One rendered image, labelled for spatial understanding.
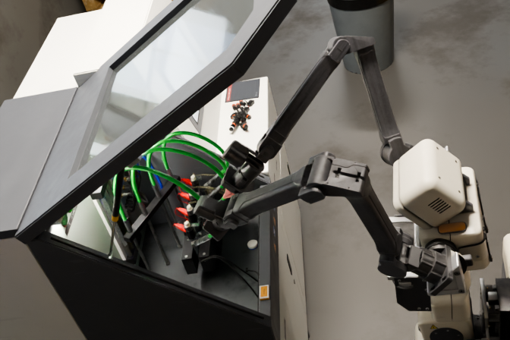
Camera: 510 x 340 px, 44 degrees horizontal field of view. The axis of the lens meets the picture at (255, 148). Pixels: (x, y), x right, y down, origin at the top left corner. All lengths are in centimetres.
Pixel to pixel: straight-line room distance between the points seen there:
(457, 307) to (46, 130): 140
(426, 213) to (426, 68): 300
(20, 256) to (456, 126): 295
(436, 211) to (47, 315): 118
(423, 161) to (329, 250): 175
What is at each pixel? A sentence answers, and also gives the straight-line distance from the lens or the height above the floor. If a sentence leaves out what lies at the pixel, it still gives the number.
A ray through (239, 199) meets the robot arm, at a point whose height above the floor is 142.
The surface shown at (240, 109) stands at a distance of 281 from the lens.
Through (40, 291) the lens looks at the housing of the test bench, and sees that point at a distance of 201.
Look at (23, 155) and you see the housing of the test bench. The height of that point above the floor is 150.
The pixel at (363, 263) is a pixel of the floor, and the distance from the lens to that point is 339.
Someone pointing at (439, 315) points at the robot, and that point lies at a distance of 213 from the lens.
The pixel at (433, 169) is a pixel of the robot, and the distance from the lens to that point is 177.
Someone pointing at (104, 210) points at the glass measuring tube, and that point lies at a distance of 225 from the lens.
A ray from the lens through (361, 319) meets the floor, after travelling 317.
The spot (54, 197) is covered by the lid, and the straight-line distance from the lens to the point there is 174.
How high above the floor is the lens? 256
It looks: 37 degrees down
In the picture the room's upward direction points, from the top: 15 degrees counter-clockwise
